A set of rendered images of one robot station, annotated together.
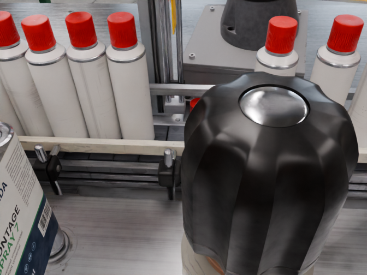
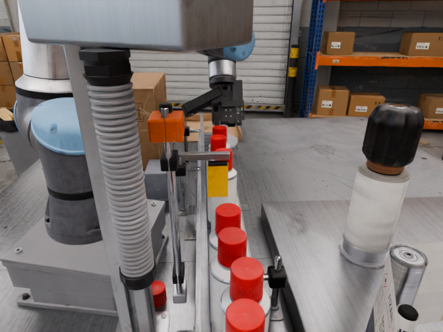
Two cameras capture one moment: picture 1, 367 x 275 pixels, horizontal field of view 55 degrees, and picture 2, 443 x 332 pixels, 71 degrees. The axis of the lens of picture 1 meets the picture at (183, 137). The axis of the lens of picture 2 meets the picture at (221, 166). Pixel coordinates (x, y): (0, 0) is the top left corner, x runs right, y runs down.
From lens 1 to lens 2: 0.62 m
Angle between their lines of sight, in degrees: 79
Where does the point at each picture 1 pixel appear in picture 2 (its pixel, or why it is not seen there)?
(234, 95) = (401, 108)
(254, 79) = (389, 107)
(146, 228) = (321, 296)
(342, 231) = (280, 214)
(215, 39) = (91, 248)
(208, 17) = (35, 254)
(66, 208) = not seen: outside the picture
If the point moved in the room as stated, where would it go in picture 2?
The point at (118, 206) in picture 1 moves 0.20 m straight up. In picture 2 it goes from (310, 319) to (329, 211)
